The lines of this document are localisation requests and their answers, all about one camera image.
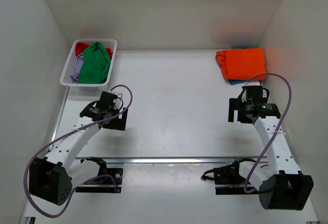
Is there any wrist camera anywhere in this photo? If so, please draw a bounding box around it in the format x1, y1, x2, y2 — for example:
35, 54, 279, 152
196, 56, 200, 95
244, 86, 270, 102
110, 91, 124, 106

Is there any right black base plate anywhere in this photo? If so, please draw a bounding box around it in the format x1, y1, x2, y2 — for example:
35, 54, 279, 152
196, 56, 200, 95
201, 164, 264, 196

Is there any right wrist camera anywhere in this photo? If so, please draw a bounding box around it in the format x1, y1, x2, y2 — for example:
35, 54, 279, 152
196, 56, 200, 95
244, 86, 270, 102

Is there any red t shirt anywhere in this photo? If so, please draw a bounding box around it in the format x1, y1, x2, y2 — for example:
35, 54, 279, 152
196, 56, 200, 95
75, 42, 113, 59

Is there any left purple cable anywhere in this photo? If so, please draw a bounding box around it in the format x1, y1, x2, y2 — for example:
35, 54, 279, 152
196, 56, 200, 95
24, 85, 133, 218

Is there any white plastic laundry basket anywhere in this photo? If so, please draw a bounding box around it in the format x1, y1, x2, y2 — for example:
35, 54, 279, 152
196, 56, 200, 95
60, 38, 117, 90

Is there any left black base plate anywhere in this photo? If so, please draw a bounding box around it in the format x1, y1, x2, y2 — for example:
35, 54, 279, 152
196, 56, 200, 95
75, 167, 124, 194

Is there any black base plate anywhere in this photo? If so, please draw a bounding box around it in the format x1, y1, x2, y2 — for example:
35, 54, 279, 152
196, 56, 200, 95
75, 167, 124, 194
201, 164, 264, 196

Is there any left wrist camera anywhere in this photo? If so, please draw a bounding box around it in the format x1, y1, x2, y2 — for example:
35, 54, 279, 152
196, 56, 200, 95
110, 91, 124, 106

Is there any folded blue t shirt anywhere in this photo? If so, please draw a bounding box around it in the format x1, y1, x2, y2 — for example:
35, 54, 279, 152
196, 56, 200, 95
229, 80, 246, 86

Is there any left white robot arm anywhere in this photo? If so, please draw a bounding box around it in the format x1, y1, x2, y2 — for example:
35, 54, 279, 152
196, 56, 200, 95
29, 91, 128, 206

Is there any folded orange t shirt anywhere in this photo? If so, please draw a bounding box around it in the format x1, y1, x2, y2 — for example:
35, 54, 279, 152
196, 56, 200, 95
216, 48, 266, 80

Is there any green t shirt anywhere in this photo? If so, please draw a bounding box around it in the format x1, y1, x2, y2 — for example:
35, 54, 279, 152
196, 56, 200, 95
77, 42, 111, 84

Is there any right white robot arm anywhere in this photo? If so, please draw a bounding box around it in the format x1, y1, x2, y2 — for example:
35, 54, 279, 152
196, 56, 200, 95
201, 86, 314, 211

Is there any lavender t shirt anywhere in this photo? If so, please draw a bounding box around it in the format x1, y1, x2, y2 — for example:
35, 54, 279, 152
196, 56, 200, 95
70, 53, 84, 83

